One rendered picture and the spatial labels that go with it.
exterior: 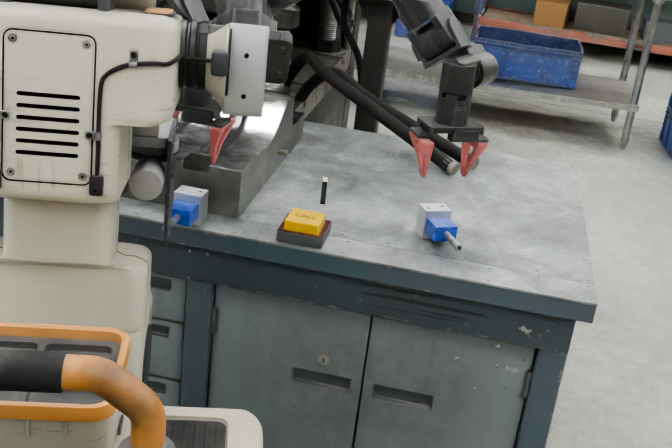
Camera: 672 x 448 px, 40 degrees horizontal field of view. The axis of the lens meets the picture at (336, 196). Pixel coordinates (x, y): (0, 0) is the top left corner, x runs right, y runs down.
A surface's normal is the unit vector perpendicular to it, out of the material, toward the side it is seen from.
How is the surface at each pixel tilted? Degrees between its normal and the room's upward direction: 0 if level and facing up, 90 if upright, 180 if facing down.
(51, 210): 82
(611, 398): 0
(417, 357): 90
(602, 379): 0
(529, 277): 0
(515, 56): 93
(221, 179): 90
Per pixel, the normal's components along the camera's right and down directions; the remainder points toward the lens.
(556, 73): -0.18, 0.37
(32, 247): 0.10, 0.25
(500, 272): 0.11, -0.92
